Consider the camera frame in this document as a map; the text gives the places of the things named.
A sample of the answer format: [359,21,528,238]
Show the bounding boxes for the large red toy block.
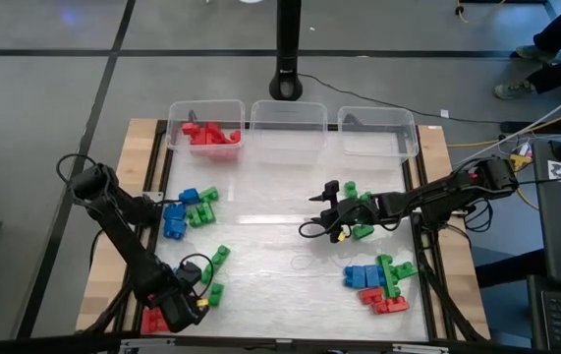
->
[140,307,169,334]

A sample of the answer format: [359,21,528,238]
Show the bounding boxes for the black floor cable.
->
[298,72,505,126]

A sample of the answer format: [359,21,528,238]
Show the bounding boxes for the yellow power plug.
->
[509,152,533,171]

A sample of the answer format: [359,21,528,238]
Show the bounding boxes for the black camera pole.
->
[268,0,305,102]

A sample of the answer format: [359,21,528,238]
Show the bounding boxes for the black aluminium frame rail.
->
[410,125,463,343]
[112,120,176,335]

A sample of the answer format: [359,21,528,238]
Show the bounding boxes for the black camera cable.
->
[298,219,341,241]
[180,252,216,299]

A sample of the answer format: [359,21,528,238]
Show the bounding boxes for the black frame bar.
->
[0,331,561,354]

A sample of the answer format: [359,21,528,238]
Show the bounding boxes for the clear plastic bin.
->
[165,99,247,159]
[336,105,420,159]
[249,99,329,158]

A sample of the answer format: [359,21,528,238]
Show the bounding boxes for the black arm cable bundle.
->
[81,274,139,335]
[415,230,490,343]

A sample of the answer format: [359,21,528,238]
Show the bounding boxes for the person's shoe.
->
[494,81,536,101]
[514,43,556,63]

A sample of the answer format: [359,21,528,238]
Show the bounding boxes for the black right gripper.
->
[306,180,377,243]

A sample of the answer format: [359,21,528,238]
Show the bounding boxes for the silver frame bracket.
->
[391,343,451,354]
[120,337,178,351]

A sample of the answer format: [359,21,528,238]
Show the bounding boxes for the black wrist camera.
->
[177,262,204,287]

